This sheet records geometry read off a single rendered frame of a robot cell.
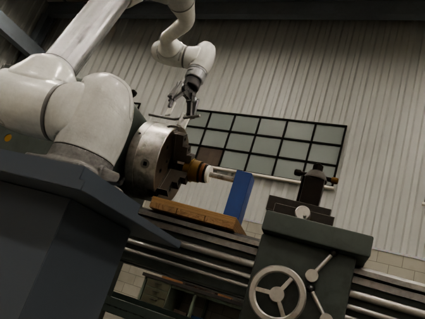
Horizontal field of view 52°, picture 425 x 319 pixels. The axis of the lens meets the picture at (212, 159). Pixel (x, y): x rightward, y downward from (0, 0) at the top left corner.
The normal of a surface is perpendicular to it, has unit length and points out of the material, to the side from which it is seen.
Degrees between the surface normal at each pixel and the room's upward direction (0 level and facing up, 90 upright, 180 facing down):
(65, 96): 82
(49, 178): 90
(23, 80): 71
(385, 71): 90
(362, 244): 90
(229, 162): 90
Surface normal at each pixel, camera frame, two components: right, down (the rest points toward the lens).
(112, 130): 0.72, 0.00
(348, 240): -0.20, -0.38
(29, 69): 0.02, -0.62
